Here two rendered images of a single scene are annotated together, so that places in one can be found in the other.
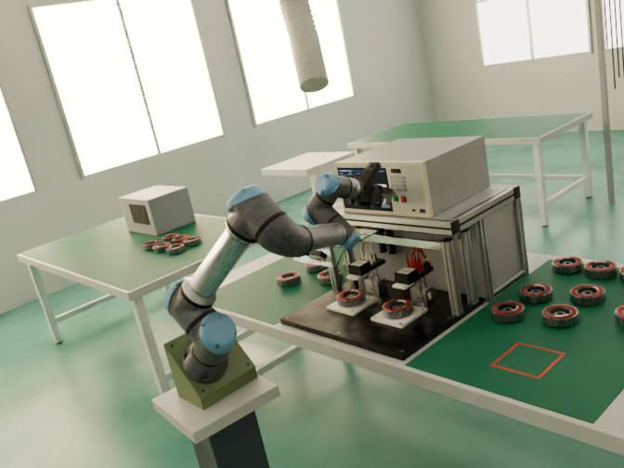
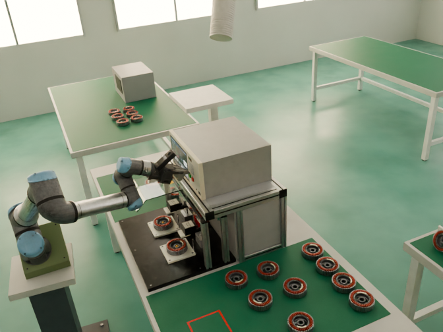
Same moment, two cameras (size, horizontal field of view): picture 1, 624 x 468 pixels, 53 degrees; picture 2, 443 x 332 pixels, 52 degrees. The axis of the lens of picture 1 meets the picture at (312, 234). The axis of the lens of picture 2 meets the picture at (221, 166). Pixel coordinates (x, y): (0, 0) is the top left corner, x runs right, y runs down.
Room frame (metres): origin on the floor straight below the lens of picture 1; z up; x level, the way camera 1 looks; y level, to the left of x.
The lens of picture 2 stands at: (0.38, -1.06, 2.33)
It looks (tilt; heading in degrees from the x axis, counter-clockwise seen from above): 29 degrees down; 17
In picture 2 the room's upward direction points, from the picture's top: 4 degrees counter-clockwise
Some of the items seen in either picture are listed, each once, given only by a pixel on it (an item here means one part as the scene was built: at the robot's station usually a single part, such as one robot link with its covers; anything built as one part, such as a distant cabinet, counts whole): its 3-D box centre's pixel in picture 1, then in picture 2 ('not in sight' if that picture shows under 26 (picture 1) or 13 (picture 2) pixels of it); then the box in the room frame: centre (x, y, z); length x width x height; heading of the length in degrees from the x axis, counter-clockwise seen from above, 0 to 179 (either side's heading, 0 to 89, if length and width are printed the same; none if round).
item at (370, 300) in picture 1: (352, 303); (163, 226); (2.32, -0.10, 0.78); 0.15 x 0.15 x 0.01; 39
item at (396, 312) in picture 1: (397, 308); (177, 246); (2.13, -0.25, 0.80); 0.11 x 0.11 x 0.04
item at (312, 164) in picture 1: (316, 201); (202, 125); (3.29, -0.06, 0.98); 0.37 x 0.35 x 0.46; 39
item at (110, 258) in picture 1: (154, 290); (120, 137); (4.20, 1.16, 0.37); 1.85 x 1.10 x 0.75; 39
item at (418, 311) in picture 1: (398, 314); (177, 250); (2.13, -0.25, 0.78); 0.15 x 0.15 x 0.01; 39
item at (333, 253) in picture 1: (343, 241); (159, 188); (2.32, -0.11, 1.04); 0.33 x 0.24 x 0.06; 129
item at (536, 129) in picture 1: (464, 167); (389, 89); (5.85, -1.55, 0.37); 2.10 x 0.90 x 0.75; 39
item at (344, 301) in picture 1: (351, 297); (163, 222); (2.32, -0.10, 0.80); 0.11 x 0.11 x 0.04
